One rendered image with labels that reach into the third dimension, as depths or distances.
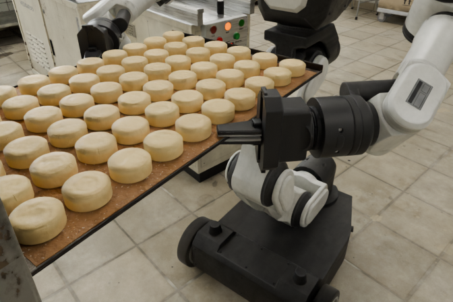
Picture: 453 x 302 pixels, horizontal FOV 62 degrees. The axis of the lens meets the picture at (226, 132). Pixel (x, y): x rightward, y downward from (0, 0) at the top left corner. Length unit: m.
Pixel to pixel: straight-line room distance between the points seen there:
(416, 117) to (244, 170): 0.65
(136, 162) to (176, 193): 1.52
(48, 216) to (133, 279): 1.24
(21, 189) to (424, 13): 0.66
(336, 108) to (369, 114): 0.05
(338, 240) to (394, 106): 1.05
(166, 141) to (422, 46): 0.42
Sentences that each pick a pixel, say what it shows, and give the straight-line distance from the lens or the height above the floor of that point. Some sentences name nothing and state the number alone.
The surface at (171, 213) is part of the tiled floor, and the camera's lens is 1.86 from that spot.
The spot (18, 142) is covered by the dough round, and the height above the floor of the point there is 1.00.
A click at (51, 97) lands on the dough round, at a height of 1.00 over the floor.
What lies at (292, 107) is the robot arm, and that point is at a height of 1.03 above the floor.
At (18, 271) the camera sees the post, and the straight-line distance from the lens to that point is 0.34.
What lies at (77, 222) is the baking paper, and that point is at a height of 0.98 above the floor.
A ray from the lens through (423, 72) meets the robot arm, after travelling 0.60.
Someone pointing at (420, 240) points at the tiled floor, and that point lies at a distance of 1.92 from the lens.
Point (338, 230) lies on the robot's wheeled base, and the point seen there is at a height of 0.17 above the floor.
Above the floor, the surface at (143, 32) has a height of 0.72.
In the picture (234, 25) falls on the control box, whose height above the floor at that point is 0.81.
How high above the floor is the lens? 1.26
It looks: 31 degrees down
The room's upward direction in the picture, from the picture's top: straight up
